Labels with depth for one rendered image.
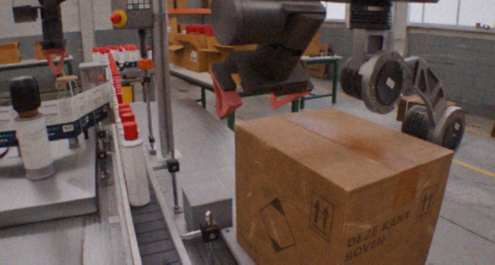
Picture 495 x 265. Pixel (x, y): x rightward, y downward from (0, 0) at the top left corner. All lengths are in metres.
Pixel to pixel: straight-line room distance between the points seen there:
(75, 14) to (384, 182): 8.38
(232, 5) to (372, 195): 0.28
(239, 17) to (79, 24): 8.31
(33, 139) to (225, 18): 0.80
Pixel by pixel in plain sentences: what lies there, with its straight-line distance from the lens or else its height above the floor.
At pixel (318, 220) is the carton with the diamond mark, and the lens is 0.45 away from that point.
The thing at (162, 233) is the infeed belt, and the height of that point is 0.88.
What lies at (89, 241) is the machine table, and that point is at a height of 0.83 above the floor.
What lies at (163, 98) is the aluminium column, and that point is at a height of 1.05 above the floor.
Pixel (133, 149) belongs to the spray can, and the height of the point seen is 1.03.
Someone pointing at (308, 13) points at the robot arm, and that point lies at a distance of 0.38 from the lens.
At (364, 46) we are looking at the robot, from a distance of 1.04.
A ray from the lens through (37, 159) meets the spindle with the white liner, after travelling 1.07.
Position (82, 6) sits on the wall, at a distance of 8.57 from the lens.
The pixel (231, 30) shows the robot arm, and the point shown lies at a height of 1.29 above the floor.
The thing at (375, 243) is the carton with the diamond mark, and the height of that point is 1.02.
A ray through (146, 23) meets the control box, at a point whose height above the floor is 1.30.
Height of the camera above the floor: 1.30
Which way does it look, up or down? 18 degrees down
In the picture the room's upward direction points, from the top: straight up
